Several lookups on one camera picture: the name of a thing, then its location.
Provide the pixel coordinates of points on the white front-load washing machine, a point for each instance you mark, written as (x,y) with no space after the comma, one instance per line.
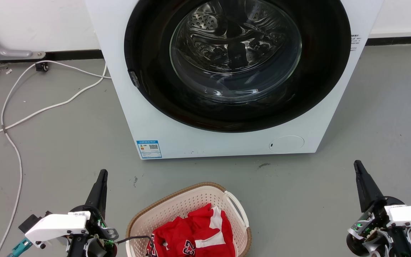
(155,125)

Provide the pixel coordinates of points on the black baseboard strip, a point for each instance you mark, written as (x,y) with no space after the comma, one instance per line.
(73,55)
(398,40)

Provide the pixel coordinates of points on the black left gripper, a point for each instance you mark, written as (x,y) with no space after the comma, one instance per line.
(96,232)

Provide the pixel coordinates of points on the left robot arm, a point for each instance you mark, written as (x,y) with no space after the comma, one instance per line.
(84,253)

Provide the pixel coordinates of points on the round white filter cover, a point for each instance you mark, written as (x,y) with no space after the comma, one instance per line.
(287,144)

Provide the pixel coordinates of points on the blue QR energy sticker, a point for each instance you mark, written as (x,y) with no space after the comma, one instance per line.
(149,149)

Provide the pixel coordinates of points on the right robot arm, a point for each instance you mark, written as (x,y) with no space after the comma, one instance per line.
(398,244)

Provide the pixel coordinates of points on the black round washer door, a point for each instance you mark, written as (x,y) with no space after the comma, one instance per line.
(148,53)

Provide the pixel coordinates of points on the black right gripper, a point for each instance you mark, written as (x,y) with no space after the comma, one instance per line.
(373,223)

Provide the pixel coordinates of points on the grey metal leg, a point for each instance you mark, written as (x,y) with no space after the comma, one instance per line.
(9,53)

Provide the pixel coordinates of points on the cream plastic laundry basket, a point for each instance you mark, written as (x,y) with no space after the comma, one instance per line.
(177,207)

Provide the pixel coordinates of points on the grey door latch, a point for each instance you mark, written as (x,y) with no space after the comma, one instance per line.
(135,79)

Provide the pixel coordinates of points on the red white jersey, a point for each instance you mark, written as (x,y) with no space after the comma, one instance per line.
(198,233)

